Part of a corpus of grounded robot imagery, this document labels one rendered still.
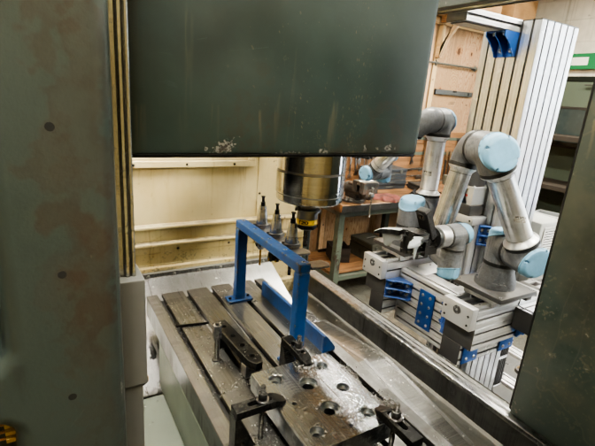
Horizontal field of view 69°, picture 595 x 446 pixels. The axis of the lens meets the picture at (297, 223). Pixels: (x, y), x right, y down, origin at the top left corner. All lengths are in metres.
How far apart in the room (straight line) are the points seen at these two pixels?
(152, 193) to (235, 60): 1.24
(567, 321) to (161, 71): 1.17
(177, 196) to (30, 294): 1.47
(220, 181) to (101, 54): 1.56
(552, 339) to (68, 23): 1.31
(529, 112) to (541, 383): 1.03
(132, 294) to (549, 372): 1.16
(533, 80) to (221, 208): 1.40
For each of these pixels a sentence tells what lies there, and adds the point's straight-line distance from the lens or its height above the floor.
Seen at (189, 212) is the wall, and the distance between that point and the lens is 2.00.
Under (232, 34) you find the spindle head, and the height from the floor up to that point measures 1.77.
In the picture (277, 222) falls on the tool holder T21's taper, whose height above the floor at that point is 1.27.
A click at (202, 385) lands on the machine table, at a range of 1.30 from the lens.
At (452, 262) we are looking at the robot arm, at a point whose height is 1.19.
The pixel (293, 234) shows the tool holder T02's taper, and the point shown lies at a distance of 1.38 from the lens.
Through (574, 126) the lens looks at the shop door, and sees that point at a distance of 5.74.
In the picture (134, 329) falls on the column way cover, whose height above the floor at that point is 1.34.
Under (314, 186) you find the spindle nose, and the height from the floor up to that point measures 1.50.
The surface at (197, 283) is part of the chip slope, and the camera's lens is 2.05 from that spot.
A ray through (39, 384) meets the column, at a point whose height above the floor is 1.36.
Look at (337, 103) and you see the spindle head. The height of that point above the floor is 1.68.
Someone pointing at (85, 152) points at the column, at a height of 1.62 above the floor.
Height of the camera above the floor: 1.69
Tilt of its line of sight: 17 degrees down
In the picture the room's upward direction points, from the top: 5 degrees clockwise
